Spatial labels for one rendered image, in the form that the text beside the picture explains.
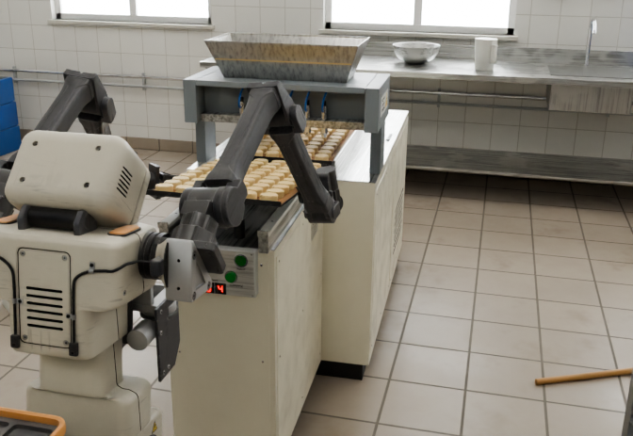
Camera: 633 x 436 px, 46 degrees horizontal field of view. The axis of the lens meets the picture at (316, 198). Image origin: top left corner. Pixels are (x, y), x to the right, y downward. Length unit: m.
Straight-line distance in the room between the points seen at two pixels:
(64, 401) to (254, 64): 1.57
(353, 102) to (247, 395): 1.10
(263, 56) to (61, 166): 1.46
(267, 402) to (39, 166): 1.20
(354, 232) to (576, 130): 3.25
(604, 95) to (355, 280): 2.70
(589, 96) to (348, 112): 2.62
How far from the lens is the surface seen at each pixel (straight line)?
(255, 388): 2.31
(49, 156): 1.40
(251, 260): 2.08
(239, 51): 2.73
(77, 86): 1.83
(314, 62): 2.68
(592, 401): 3.14
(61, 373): 1.50
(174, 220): 2.17
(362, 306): 2.88
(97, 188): 1.32
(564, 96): 5.07
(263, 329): 2.20
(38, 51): 6.81
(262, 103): 1.63
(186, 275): 1.32
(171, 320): 1.56
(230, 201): 1.40
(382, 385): 3.05
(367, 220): 2.74
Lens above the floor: 1.64
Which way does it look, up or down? 19 degrees down
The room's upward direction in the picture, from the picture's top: 1 degrees clockwise
